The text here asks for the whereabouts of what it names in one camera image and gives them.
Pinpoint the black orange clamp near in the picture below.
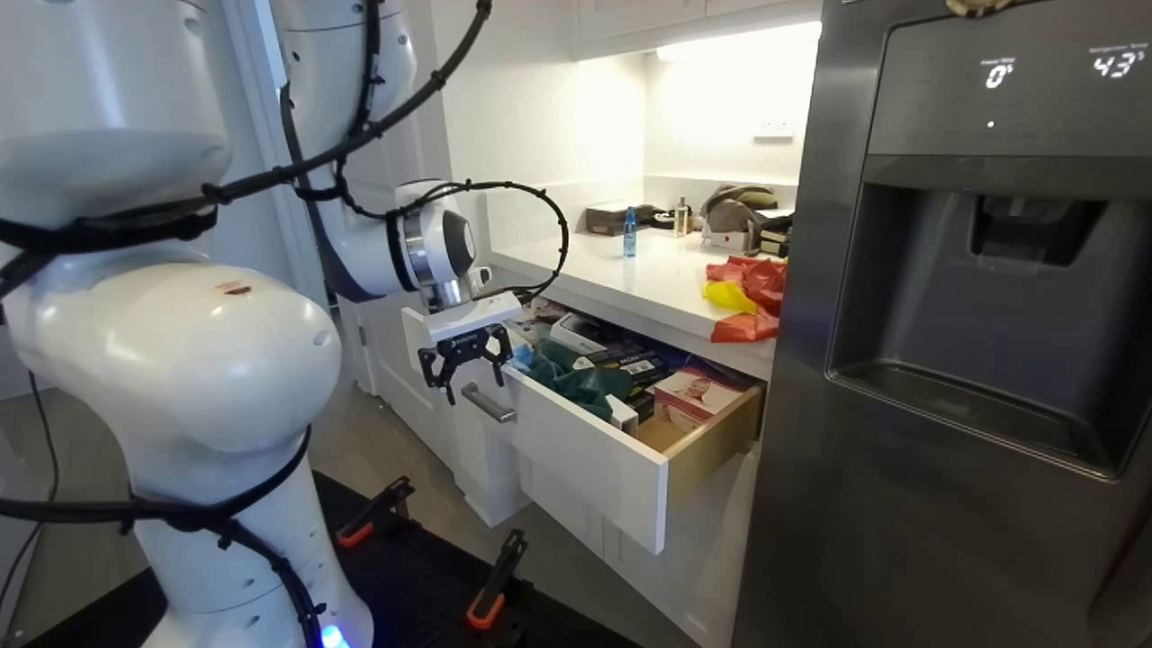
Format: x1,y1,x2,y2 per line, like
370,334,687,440
466,529,531,633

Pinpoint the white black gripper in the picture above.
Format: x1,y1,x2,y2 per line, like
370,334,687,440
406,290,527,394

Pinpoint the black orange clamp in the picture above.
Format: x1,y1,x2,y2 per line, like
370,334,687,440
466,529,531,633
335,476,417,549

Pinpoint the brown cardboard box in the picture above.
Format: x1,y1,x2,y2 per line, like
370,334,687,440
653,369,738,424

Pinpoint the brown leather pouch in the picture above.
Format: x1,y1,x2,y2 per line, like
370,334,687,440
579,206,661,234

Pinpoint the white top drawer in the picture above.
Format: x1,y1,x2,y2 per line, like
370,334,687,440
450,314,762,555

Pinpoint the white box with items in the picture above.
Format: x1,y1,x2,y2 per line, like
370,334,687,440
703,182,797,253

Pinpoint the teal plastic bag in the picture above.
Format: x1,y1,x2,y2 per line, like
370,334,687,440
515,337,642,420

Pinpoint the orange resistance band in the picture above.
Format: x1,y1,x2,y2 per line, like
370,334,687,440
707,256,790,340

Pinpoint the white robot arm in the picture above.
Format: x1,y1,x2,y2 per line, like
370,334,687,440
0,0,522,648

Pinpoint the blue spray bottle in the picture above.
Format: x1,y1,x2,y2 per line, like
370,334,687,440
621,206,642,258

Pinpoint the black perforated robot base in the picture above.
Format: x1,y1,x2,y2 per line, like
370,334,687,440
317,476,639,648

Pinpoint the black orange clamp far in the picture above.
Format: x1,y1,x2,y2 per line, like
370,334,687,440
335,476,417,549

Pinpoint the silver drawer handle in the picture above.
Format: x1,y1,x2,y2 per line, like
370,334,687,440
461,386,520,424

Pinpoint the stainless steel refrigerator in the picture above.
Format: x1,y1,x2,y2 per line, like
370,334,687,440
733,0,1152,648

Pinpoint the black labelled box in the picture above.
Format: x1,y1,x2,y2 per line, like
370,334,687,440
593,346,687,399

